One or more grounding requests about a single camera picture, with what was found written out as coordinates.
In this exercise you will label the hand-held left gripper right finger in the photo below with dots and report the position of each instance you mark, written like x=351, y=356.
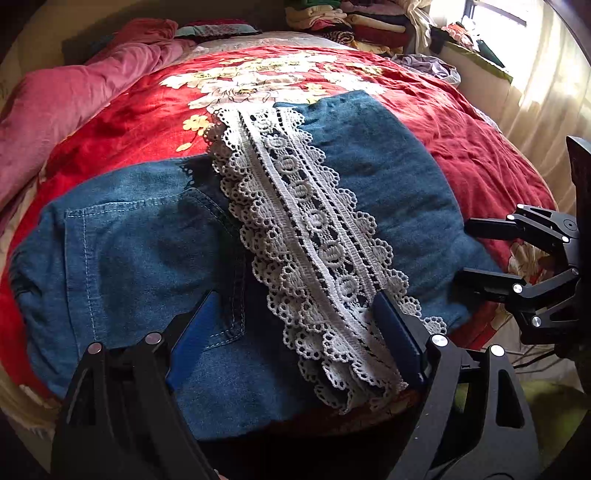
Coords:
x=395, y=332

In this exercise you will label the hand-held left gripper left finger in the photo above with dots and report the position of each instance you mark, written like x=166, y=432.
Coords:
x=194, y=341

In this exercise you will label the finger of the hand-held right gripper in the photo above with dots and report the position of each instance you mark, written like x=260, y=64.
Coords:
x=535, y=304
x=531, y=226

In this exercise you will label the blue denim pants lace trim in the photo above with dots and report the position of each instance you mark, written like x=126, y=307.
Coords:
x=138, y=249

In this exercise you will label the cream curtain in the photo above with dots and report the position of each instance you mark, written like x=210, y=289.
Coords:
x=549, y=69

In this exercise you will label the green cloth on sill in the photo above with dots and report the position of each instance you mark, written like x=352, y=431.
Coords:
x=480, y=50

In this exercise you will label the cream bed sheet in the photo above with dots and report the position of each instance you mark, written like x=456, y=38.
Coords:
x=18, y=397

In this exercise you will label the lavender cloth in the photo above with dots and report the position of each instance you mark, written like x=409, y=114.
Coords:
x=425, y=67

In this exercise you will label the red floral blanket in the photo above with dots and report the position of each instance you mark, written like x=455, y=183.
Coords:
x=129, y=120

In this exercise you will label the pile of folded clothes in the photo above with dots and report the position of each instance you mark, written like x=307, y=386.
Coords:
x=351, y=25

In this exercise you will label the pink quilt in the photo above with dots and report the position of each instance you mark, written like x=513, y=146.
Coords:
x=60, y=106

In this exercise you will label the floral pillow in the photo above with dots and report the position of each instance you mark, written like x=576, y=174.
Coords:
x=217, y=28

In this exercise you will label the dark headboard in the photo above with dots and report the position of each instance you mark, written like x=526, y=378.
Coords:
x=87, y=46

